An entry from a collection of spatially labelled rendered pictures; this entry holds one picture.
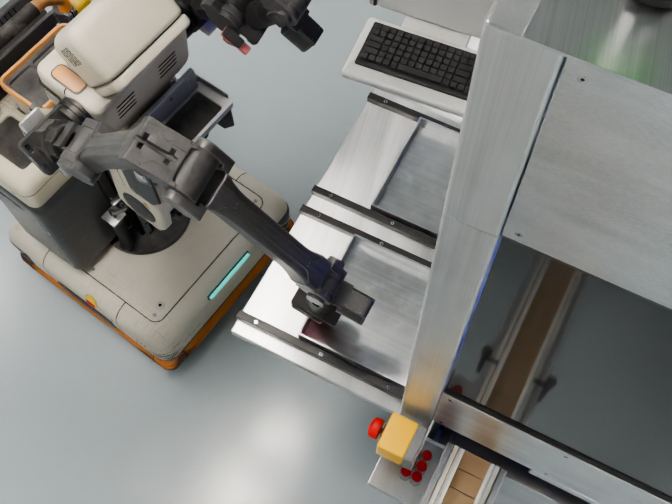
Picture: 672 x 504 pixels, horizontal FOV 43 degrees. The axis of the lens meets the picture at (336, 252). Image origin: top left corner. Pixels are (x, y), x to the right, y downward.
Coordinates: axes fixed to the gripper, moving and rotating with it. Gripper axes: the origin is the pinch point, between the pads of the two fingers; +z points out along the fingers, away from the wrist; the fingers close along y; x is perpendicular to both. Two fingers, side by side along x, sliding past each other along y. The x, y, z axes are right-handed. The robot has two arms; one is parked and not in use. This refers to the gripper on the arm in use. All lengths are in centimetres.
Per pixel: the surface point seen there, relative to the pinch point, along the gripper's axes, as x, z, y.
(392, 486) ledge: -24.0, -2.2, 30.1
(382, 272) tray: 15.8, 0.9, 8.1
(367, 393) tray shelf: -9.7, -0.3, 17.4
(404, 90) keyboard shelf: 66, 11, -9
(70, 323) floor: -12, 102, -74
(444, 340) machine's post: -12, -58, 21
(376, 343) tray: 0.7, -0.1, 14.2
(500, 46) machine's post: -12, -121, 9
